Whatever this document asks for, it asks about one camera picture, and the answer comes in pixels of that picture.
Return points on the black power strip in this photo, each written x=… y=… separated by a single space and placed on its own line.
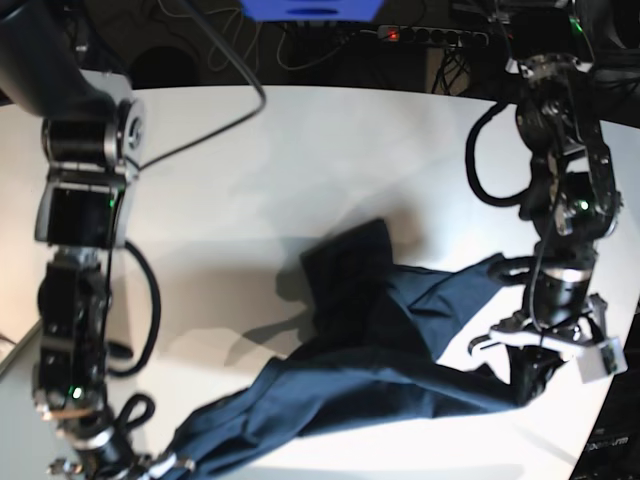
x=433 y=37

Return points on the dark blue t-shirt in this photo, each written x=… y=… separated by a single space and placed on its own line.
x=381 y=328

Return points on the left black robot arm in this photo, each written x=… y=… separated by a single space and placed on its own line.
x=572 y=200

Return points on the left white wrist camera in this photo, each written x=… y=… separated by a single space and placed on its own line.
x=602 y=360

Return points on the blue box overhead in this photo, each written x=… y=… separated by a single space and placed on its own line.
x=311 y=10

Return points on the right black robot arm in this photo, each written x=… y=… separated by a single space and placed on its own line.
x=91 y=136

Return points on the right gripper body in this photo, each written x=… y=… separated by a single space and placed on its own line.
x=104 y=451

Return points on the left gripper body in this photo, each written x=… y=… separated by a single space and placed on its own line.
x=535 y=354

